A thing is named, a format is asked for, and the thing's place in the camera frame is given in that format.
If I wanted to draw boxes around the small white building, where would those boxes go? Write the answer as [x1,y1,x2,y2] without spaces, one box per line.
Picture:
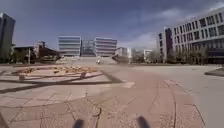
[114,46,132,59]

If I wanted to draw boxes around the white banded office building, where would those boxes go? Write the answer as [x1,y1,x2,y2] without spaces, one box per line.
[57,35,118,58]

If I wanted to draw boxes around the reddish stone paved plaza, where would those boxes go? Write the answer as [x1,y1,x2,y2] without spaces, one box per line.
[0,63,208,128]

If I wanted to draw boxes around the yellowish planting bed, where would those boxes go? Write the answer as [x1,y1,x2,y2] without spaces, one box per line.
[11,65,100,76]

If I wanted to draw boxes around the row of bare trees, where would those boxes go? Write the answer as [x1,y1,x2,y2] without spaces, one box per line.
[131,46,210,66]

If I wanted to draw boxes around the robot's own part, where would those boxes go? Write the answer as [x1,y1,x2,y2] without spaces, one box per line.
[136,115,151,128]
[72,118,85,128]

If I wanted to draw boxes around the low brown building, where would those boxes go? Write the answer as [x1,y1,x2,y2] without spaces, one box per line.
[11,41,62,64]

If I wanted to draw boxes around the large grey windowed building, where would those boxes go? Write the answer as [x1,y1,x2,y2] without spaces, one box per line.
[157,7,224,65]

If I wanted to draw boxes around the tall dark building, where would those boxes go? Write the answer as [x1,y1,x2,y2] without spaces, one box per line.
[0,12,17,62]

